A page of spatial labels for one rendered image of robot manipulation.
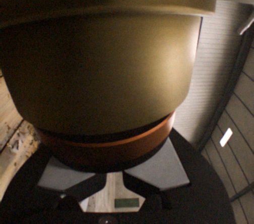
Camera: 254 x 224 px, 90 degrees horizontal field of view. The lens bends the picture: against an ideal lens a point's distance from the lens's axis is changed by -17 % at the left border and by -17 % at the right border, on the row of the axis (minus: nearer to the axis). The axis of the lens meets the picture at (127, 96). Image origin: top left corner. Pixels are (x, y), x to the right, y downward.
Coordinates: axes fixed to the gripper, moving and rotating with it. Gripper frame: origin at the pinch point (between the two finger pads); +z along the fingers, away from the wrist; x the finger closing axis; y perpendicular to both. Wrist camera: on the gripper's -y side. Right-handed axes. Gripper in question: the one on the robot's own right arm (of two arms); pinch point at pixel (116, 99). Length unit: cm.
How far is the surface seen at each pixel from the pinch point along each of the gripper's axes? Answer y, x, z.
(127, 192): 1314, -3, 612
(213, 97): 450, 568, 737
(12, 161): 14.4, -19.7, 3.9
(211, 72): 277, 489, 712
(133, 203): 1213, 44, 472
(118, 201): 1210, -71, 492
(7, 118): 7.8, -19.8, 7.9
